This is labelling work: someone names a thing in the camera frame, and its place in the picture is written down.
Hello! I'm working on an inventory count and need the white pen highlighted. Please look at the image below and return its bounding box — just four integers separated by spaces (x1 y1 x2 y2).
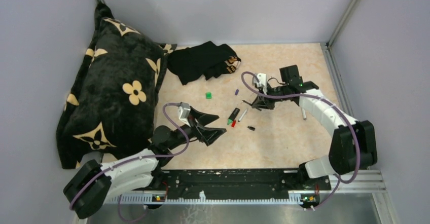
301 108 307 120
237 108 248 122

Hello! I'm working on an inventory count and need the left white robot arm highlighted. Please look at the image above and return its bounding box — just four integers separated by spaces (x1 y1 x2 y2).
63 103 227 219

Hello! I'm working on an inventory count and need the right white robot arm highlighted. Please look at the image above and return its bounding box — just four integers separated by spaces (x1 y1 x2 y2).
246 65 378 190

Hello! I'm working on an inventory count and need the green small cap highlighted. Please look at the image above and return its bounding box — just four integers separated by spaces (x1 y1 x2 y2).
205 92 212 99

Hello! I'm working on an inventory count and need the black green highlighter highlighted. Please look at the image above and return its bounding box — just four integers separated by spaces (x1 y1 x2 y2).
227 107 240 125

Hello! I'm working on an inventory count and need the black folded cloth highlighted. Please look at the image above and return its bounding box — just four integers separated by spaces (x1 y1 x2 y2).
167 41 242 85

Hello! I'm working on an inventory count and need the black floral plush pillow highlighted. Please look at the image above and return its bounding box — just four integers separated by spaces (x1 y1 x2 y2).
56 3 176 169

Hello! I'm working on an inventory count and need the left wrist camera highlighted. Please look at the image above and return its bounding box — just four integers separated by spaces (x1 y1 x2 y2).
177 102 191 126

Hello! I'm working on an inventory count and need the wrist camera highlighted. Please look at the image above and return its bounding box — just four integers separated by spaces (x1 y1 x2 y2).
177 102 191 126
253 73 268 95

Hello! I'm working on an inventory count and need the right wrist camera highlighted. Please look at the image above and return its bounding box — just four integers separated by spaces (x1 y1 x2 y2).
253 73 268 95

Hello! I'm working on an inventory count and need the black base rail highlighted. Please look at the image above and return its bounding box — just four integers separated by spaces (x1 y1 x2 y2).
139 168 332 202

